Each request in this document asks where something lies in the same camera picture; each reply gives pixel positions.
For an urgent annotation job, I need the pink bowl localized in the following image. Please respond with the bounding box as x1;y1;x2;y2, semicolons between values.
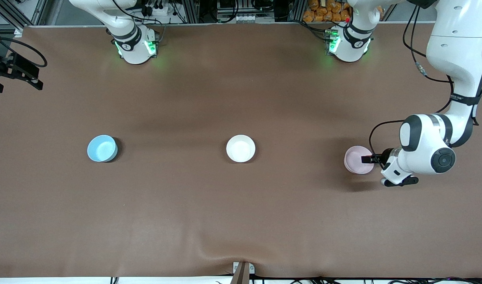
344;146;375;175

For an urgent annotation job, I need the blue bowl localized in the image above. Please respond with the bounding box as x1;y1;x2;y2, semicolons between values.
87;135;118;163

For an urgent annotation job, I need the white bowl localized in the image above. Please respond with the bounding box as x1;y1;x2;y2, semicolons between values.
226;135;256;163

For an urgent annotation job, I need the brown table cloth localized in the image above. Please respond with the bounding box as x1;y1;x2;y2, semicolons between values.
0;23;482;279

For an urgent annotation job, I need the white power strip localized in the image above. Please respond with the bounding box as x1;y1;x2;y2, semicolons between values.
140;3;175;17

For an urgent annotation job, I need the orange snack bag pile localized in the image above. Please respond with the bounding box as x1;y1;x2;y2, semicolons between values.
303;0;352;23

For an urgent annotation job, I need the white socket bar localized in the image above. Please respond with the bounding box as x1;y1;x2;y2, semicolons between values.
221;13;275;24

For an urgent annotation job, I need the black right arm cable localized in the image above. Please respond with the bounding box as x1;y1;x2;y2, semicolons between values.
0;37;48;68

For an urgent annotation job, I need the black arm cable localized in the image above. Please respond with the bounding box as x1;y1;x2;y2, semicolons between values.
369;4;456;159
0;37;48;68

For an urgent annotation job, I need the aluminium frame profile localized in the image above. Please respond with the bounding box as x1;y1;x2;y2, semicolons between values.
289;0;307;22
0;0;49;34
183;0;201;24

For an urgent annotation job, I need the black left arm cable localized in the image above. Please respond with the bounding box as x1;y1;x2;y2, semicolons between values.
369;4;456;159

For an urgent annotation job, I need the grey metal clamp bracket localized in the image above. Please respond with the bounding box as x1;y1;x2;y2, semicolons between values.
232;262;255;275

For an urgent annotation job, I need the brown post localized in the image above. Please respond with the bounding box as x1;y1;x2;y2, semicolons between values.
230;262;250;284

